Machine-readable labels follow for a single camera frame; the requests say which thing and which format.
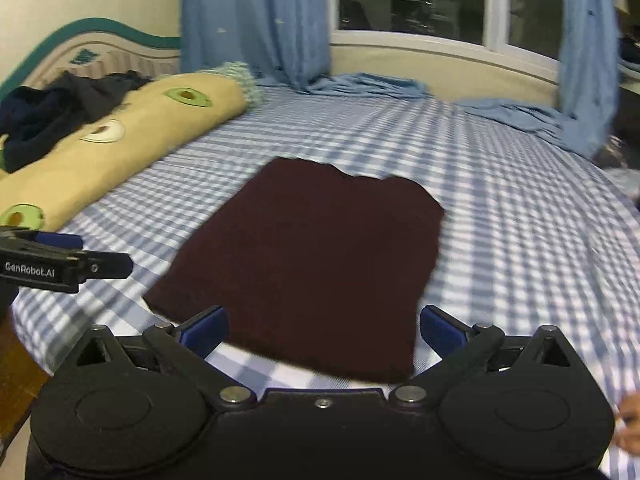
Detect blue checked bed sheet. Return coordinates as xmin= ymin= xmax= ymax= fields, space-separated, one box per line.
xmin=10 ymin=82 xmax=640 ymax=480

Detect dark navy clothes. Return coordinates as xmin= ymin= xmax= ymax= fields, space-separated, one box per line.
xmin=0 ymin=69 xmax=154 ymax=174

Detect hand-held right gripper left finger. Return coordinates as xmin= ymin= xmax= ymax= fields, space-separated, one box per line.
xmin=62 ymin=305 xmax=257 ymax=406

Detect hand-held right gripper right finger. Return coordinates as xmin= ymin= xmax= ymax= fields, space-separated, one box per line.
xmin=389 ymin=305 xmax=586 ymax=405

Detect blue star print curtain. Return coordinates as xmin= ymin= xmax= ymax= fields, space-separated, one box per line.
xmin=180 ymin=0 xmax=432 ymax=102
xmin=454 ymin=0 xmax=624 ymax=160

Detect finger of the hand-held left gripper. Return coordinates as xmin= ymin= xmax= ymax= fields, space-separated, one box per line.
xmin=76 ymin=251 xmax=134 ymax=281
xmin=0 ymin=226 xmax=84 ymax=252

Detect white framed window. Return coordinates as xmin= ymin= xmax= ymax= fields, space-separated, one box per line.
xmin=327 ymin=0 xmax=567 ymax=70

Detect maroon printed sweatshirt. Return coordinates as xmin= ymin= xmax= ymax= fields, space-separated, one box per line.
xmin=143 ymin=156 xmax=446 ymax=384

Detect yellow avocado print pillow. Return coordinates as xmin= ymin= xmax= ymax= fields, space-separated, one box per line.
xmin=0 ymin=72 xmax=251 ymax=235

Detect striped teal-edged headboard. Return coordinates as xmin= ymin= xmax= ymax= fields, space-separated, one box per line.
xmin=0 ymin=17 xmax=182 ymax=107

